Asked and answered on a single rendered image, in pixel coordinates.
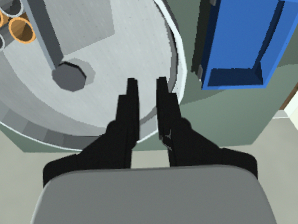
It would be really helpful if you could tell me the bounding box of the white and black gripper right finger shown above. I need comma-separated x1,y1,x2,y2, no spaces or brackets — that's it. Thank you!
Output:
156,77,258,179

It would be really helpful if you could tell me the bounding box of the bronze bushing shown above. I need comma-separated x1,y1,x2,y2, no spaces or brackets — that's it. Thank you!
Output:
9,12,36,44
0,11,12,27

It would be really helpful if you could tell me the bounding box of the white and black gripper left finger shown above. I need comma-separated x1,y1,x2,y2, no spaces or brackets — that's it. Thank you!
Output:
43,78,140,189

